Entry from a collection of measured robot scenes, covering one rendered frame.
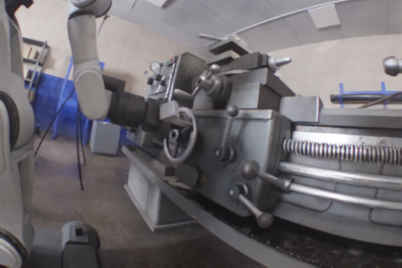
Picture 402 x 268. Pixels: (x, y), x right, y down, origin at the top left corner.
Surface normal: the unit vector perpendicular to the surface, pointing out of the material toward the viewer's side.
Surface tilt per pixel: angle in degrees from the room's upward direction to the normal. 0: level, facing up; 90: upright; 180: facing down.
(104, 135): 90
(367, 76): 90
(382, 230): 90
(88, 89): 103
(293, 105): 90
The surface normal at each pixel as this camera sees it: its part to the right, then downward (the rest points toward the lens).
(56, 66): 0.61, 0.03
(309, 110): -0.77, -0.21
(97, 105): 0.55, 0.25
